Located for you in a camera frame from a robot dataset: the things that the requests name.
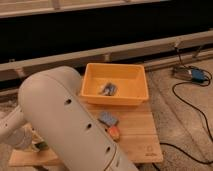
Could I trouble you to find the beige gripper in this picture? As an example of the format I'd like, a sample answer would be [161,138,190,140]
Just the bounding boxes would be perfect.
[6,128,33,150]

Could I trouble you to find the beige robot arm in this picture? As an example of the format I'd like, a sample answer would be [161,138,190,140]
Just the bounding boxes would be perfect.
[0,66,138,171]

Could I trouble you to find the blue sponge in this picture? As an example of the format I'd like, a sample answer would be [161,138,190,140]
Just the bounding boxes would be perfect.
[98,112,118,127]

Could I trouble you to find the orange block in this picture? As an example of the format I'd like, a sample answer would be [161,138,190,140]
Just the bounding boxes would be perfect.
[107,126,120,141]

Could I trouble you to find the blue grey object in bin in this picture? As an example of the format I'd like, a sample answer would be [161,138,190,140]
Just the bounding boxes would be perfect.
[100,83,117,96]

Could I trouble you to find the wooden table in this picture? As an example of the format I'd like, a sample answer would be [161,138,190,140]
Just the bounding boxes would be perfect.
[9,99,163,167]

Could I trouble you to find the orange plastic bin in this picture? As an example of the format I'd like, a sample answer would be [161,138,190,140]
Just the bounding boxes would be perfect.
[80,63,149,106]

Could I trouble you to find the blue power box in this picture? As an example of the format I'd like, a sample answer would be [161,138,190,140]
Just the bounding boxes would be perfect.
[172,66,205,83]

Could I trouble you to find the black cable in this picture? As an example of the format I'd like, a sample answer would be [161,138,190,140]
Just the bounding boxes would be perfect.
[159,46,213,165]

